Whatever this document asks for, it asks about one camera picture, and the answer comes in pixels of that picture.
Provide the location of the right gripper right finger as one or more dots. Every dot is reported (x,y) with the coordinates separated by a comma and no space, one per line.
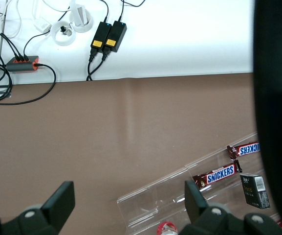
(194,203)

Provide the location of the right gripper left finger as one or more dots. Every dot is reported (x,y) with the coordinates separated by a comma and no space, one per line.
(57,203)

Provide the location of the clear acrylic stepped stand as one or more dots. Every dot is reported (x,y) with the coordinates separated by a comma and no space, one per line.
(160,195)

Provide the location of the red white lidded jar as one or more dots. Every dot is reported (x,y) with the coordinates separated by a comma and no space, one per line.
(167,228)

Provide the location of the Snickers chocolate bar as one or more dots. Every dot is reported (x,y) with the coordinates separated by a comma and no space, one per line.
(219,173)
(247,149)

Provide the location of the small black box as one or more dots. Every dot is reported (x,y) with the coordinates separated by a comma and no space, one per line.
(254,191)

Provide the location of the grey orange USB hub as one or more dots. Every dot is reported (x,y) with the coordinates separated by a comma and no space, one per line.
(21,64)

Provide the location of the white tape roll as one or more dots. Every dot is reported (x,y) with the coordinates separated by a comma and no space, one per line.
(82,30)
(57,40)

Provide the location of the black power adapter yellow label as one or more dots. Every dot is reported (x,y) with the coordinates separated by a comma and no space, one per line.
(116,36)
(100,35)

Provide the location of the small white adapter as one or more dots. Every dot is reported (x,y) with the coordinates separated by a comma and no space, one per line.
(43,24)

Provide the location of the silver metal clamp bracket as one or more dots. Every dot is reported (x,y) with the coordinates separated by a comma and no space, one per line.
(0,92)

